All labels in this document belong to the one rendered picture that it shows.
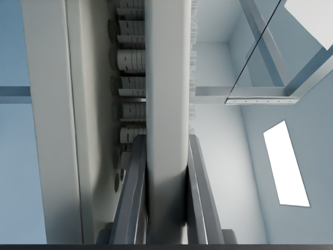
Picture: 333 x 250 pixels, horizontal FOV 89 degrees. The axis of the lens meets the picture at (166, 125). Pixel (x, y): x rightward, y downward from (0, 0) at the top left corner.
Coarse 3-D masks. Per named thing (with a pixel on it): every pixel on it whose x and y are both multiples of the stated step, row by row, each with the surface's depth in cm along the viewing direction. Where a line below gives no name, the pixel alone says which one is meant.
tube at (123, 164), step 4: (116, 152) 12; (120, 152) 12; (124, 152) 12; (128, 152) 12; (116, 156) 12; (120, 156) 12; (124, 156) 12; (128, 156) 12; (116, 160) 12; (120, 160) 12; (124, 160) 12; (128, 160) 12; (116, 164) 12; (120, 164) 12; (124, 164) 12; (116, 168) 12; (120, 168) 12; (124, 168) 12
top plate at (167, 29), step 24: (168, 0) 7; (168, 24) 7; (168, 48) 7; (168, 72) 7; (168, 96) 8; (168, 120) 8; (168, 144) 8; (168, 168) 8; (168, 192) 8; (168, 216) 8; (168, 240) 8
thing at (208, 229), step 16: (192, 144) 9; (192, 160) 8; (192, 176) 8; (192, 192) 7; (208, 192) 7; (192, 208) 7; (208, 208) 6; (192, 224) 7; (208, 224) 6; (192, 240) 7; (208, 240) 6; (224, 240) 6
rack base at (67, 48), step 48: (48, 0) 7; (96, 0) 9; (48, 48) 7; (96, 48) 9; (48, 96) 7; (96, 96) 9; (48, 144) 8; (96, 144) 9; (48, 192) 8; (96, 192) 9; (48, 240) 8; (96, 240) 9
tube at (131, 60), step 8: (112, 56) 11; (120, 56) 11; (128, 56) 11; (136, 56) 11; (144, 56) 11; (192, 56) 11; (112, 64) 11; (120, 64) 11; (128, 64) 11; (136, 64) 11; (144, 64) 11; (192, 64) 11
